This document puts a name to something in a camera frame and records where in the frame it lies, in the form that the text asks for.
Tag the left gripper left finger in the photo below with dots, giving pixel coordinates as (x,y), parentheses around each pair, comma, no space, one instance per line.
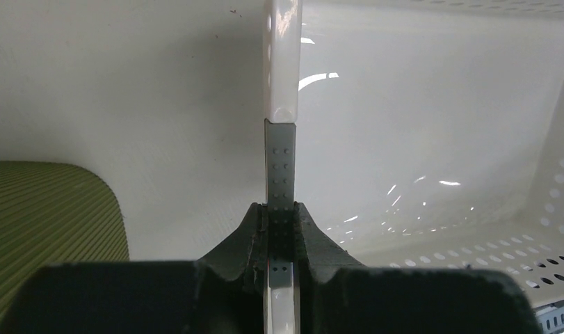
(222,292)

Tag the white slotted cable duct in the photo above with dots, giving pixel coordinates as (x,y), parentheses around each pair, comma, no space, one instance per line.
(551,317)

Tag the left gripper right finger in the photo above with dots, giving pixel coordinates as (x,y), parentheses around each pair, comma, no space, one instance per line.
(339,294)

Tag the green mesh waste bin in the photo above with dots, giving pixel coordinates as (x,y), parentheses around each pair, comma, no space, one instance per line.
(54,212)

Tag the white perforated plastic basket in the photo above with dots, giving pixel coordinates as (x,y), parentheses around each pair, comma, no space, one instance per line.
(423,134)

